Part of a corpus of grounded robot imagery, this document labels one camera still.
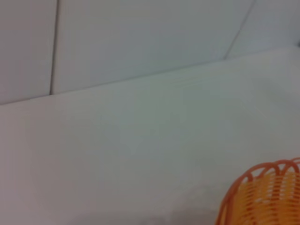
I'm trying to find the orange woven plastic basket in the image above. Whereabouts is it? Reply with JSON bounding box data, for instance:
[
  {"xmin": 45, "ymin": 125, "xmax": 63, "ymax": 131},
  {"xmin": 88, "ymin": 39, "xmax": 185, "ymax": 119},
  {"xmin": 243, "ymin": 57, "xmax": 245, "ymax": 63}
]
[{"xmin": 214, "ymin": 157, "xmax": 300, "ymax": 225}]

